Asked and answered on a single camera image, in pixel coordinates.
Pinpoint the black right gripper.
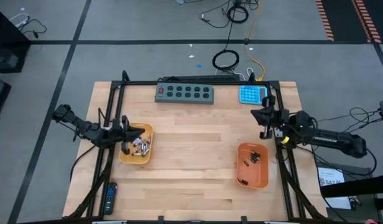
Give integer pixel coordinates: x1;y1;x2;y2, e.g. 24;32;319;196
250;95;290;140

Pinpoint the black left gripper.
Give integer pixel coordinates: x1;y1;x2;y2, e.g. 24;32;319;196
115;115;147;156

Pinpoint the blue calculator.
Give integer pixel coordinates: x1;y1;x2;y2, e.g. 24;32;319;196
239;85;269;105

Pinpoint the yellow plastic bin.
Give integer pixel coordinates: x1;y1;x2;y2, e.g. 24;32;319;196
118;123;154;165

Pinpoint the orange plastic bin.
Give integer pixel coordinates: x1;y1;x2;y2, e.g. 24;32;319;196
236;142;270;190

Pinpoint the grey power strip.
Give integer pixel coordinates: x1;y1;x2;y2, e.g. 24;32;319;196
154;82;215;105

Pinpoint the black remote control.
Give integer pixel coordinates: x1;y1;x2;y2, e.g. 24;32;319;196
103;182;119;216

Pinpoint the white printed paper sheet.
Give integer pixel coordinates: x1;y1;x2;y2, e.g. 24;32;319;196
317;167;353;210

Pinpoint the black metal beam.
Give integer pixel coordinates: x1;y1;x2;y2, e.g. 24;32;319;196
320;174;383;200

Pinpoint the black orange-striped floor mat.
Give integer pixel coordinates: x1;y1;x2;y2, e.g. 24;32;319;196
315;0;383;44

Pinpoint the black equipment cabinet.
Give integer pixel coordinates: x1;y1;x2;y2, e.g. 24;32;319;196
0;6;32;75

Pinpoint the black aluminium table frame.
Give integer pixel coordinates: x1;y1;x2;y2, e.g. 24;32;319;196
62;70;328;224

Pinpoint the yellow floor cable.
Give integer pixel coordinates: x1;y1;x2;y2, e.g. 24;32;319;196
242;0;266;82

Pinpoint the black coiled floor cable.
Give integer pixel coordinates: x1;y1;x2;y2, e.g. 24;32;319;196
226;4;250;24
211;49;241;72

